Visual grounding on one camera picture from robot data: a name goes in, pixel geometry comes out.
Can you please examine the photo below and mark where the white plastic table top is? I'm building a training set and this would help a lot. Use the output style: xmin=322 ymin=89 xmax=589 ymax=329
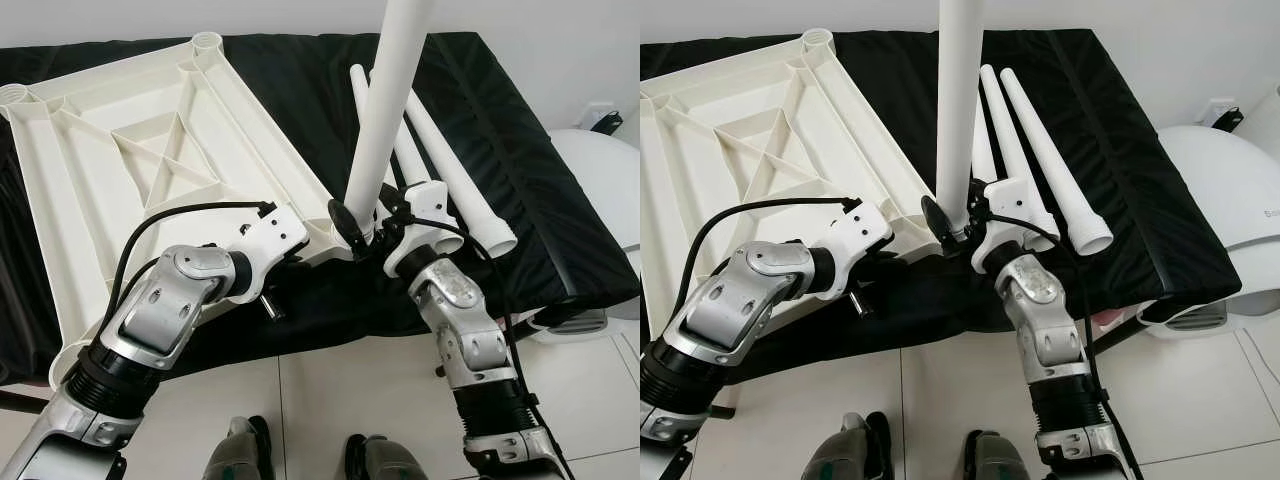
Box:
xmin=640 ymin=28 xmax=966 ymax=346
xmin=0 ymin=30 xmax=381 ymax=391

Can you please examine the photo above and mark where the silver robot right leg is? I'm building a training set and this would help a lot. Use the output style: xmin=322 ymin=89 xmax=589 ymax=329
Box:
xmin=345 ymin=432 xmax=431 ymax=480
xmin=965 ymin=430 xmax=1031 ymax=480

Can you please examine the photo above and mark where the white rounded appliance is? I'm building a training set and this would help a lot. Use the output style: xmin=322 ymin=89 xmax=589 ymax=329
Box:
xmin=530 ymin=128 xmax=641 ymax=346
xmin=1135 ymin=125 xmax=1280 ymax=331

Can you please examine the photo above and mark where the white rounded bin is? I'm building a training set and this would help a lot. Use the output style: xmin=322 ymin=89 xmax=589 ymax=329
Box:
xmin=1245 ymin=85 xmax=1280 ymax=171

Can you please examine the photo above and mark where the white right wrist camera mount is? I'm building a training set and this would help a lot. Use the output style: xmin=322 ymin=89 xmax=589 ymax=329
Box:
xmin=383 ymin=182 xmax=449 ymax=276
xmin=972 ymin=178 xmax=1031 ymax=273

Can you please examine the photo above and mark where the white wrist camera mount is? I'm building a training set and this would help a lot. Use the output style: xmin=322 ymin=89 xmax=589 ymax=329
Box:
xmin=383 ymin=182 xmax=449 ymax=276
xmin=815 ymin=198 xmax=894 ymax=299
xmin=232 ymin=203 xmax=309 ymax=304
xmin=972 ymin=178 xmax=1031 ymax=273

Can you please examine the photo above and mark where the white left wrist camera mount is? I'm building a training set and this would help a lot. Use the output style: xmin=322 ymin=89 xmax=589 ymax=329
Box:
xmin=815 ymin=198 xmax=894 ymax=299
xmin=232 ymin=203 xmax=309 ymax=304

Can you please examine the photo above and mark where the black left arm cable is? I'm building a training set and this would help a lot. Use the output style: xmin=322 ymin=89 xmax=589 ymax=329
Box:
xmin=675 ymin=197 xmax=863 ymax=321
xmin=110 ymin=200 xmax=279 ymax=331

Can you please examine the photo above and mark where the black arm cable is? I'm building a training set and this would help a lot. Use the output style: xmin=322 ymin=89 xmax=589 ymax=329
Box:
xmin=400 ymin=215 xmax=576 ymax=480
xmin=675 ymin=197 xmax=863 ymax=321
xmin=110 ymin=200 xmax=279 ymax=331
xmin=985 ymin=210 xmax=1146 ymax=480

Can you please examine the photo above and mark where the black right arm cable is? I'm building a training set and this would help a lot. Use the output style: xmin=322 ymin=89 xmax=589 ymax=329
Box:
xmin=400 ymin=215 xmax=576 ymax=480
xmin=985 ymin=210 xmax=1146 ymax=480

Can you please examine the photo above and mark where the white wall socket with plug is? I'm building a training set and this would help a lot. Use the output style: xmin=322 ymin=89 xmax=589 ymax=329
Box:
xmin=580 ymin=105 xmax=623 ymax=136
xmin=1205 ymin=97 xmax=1246 ymax=131

